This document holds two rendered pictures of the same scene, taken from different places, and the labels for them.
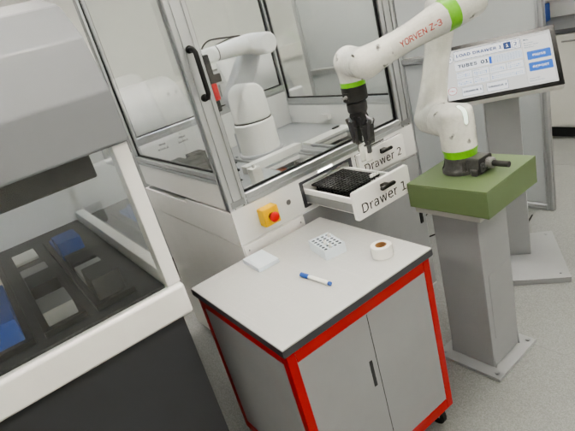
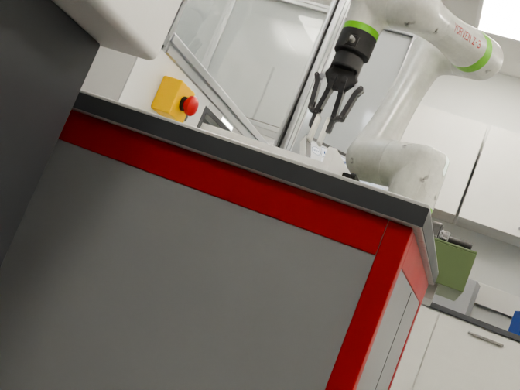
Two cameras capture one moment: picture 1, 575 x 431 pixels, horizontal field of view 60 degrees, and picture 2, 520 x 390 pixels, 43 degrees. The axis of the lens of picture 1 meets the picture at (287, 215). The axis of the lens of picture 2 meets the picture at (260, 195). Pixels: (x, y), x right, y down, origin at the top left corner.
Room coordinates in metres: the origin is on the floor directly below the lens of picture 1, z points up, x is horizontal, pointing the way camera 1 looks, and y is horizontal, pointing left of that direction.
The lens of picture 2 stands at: (0.65, 0.73, 0.61)
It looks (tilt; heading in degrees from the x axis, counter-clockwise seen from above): 7 degrees up; 320
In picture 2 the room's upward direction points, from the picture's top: 22 degrees clockwise
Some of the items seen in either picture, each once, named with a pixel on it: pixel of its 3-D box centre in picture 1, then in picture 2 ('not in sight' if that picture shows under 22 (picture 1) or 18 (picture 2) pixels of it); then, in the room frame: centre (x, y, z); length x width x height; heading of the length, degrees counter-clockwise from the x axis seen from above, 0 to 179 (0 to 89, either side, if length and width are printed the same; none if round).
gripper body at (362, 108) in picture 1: (358, 113); (343, 73); (1.83, -0.36, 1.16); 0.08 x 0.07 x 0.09; 32
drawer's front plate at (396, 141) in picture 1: (381, 156); not in sight; (2.14, -0.48, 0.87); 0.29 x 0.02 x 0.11; 120
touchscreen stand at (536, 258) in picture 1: (507, 175); not in sight; (2.36, -1.16, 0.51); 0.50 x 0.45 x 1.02; 158
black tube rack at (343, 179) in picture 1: (346, 186); not in sight; (1.89, -0.26, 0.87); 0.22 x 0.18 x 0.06; 30
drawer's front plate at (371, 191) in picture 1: (382, 191); (334, 186); (1.72, -0.36, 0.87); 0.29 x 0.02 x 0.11; 120
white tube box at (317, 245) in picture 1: (327, 245); not in sight; (1.60, -0.11, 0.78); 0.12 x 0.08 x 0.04; 19
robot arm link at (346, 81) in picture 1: (350, 65); (372, 11); (1.82, -0.36, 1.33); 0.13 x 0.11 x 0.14; 12
